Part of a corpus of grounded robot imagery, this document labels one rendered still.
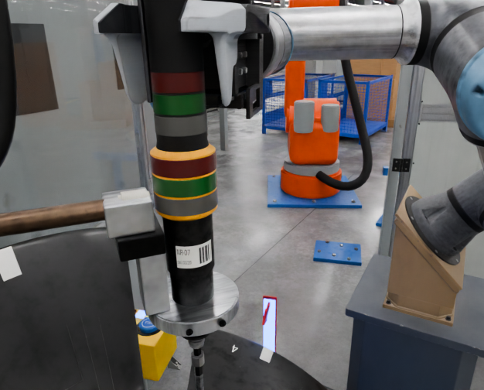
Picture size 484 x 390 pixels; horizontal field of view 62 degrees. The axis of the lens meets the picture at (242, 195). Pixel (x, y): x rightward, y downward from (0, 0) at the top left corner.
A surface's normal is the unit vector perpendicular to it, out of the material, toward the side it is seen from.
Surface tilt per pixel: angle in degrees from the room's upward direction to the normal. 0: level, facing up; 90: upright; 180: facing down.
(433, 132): 90
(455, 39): 60
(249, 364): 15
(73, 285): 39
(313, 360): 0
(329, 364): 0
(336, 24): 71
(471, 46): 54
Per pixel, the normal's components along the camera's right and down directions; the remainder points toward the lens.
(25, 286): 0.31, -0.51
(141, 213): 0.36, 0.33
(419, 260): -0.49, 0.32
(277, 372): 0.33, -0.91
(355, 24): -0.01, 0.04
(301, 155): -0.07, 0.36
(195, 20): 0.73, 0.24
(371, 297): -0.02, -0.93
